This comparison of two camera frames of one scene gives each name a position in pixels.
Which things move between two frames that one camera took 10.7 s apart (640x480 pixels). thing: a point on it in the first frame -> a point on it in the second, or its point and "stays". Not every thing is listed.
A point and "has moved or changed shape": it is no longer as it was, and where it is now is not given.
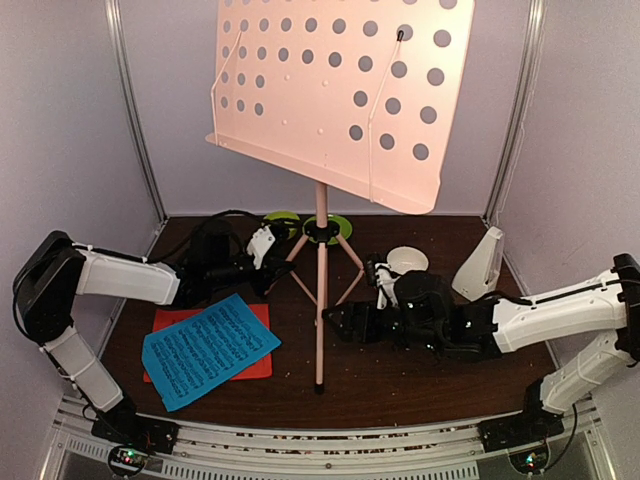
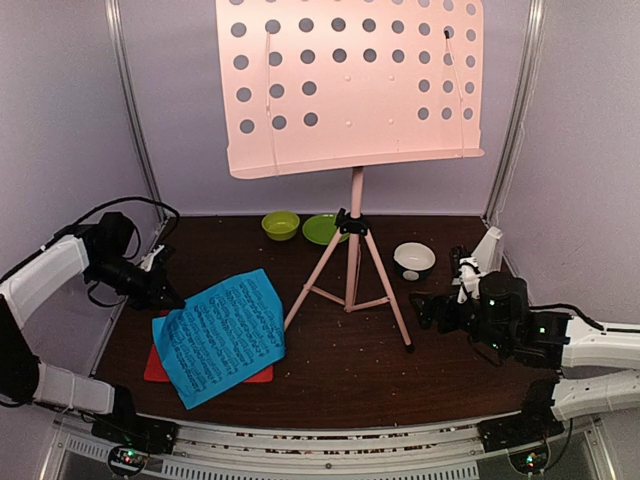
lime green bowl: [282, 215] stays
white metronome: [481, 270] stays
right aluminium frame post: [534, 27] stays
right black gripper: [354, 311] -> [432, 302]
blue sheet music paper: [204, 350] has moved or changed shape
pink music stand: [360, 93] has moved or changed shape
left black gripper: [270, 266] -> [149, 298]
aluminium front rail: [576, 450] stays
